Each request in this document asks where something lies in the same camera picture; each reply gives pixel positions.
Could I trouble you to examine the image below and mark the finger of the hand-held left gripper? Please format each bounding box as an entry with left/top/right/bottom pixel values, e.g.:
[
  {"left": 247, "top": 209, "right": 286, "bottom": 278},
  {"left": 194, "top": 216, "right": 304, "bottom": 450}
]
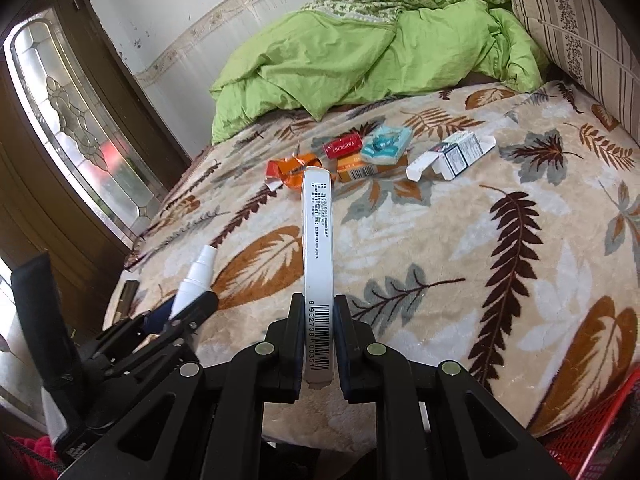
[
  {"left": 167, "top": 292, "right": 220, "bottom": 336},
  {"left": 135, "top": 305, "right": 173, "bottom": 336}
]

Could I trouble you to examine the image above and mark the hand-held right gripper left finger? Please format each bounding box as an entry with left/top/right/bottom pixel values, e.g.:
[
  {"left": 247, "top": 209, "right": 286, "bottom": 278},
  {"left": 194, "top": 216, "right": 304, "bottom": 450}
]
[{"left": 60, "top": 294, "right": 306, "bottom": 480}]

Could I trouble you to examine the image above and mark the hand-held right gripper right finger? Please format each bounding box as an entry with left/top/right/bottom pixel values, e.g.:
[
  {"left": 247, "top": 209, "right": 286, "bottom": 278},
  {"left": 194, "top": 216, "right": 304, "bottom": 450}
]
[{"left": 332, "top": 294, "right": 571, "bottom": 480}]

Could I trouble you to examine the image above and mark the white spray bottle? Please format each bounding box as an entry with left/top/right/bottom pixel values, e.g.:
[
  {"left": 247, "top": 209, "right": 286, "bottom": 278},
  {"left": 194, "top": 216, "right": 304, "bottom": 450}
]
[{"left": 169, "top": 245, "right": 218, "bottom": 321}]

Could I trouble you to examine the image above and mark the long white barcode box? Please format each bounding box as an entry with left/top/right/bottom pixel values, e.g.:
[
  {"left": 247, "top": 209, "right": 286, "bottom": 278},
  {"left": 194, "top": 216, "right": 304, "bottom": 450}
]
[{"left": 301, "top": 166, "right": 337, "bottom": 390}]

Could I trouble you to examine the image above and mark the orange foil wrapper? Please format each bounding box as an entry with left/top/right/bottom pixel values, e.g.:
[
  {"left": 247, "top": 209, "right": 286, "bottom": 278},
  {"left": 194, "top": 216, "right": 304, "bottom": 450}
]
[{"left": 265, "top": 152, "right": 318, "bottom": 192}]

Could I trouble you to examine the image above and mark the orange cardboard box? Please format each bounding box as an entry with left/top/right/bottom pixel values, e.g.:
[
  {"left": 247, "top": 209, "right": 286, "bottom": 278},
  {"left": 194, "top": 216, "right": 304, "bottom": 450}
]
[{"left": 336, "top": 152, "right": 378, "bottom": 183}]

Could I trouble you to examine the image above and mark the red cigarette pack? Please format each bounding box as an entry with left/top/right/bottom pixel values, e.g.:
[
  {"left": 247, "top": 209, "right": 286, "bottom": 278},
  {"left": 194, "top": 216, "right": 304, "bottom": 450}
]
[{"left": 322, "top": 132, "right": 363, "bottom": 160}]

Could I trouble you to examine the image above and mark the teal tissue packet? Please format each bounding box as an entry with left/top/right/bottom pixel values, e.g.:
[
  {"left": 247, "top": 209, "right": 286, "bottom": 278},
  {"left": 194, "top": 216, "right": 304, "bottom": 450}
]
[{"left": 360, "top": 125, "right": 414, "bottom": 166}]

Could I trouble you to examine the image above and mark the white and blue medicine box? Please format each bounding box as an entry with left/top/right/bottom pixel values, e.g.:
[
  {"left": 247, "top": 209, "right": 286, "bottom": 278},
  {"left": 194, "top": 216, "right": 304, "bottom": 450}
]
[{"left": 405, "top": 130, "right": 497, "bottom": 182}]

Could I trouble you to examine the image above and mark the red plastic basket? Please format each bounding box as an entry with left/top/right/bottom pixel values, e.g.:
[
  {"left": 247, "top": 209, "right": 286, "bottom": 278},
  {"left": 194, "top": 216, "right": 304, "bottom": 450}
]
[{"left": 542, "top": 365, "right": 640, "bottom": 480}]

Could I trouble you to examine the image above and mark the wooden wardrobe with glass panel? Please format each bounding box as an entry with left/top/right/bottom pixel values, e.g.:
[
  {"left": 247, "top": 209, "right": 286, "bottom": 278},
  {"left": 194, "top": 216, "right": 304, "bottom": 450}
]
[{"left": 0, "top": 0, "right": 193, "bottom": 441}]

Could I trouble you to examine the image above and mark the green quilt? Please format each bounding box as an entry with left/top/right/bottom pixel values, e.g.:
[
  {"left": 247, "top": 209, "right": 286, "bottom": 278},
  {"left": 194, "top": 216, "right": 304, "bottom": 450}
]
[{"left": 210, "top": 0, "right": 551, "bottom": 146}]

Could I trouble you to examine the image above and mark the striped beige pillow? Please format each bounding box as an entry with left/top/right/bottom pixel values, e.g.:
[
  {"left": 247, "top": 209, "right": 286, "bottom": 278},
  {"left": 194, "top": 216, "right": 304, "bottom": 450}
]
[{"left": 505, "top": 0, "right": 640, "bottom": 136}]

